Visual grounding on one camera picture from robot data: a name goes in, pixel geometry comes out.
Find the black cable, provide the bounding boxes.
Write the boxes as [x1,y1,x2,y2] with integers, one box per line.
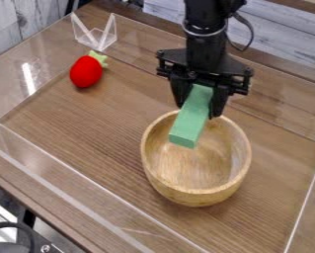
[0,221,36,253]

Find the clear acrylic corner bracket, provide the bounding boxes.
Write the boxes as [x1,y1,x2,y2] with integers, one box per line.
[69,13,117,51]

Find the red plush strawberry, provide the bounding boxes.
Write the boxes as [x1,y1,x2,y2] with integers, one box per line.
[69,50,108,88]

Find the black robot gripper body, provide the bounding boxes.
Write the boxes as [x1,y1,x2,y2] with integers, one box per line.
[156,24,253,95]

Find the clear acrylic tray wall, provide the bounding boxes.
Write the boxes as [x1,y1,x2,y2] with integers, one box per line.
[0,124,208,253]

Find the green rectangular block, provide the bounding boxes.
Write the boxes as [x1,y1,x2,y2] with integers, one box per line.
[168,84,213,148]

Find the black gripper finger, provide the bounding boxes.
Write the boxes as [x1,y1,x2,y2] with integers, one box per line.
[169,75,192,108]
[208,85,229,118]

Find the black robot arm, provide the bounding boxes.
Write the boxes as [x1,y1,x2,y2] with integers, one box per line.
[156,0,253,119]

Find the light wooden bowl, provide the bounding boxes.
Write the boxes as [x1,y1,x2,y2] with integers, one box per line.
[140,111,252,208]

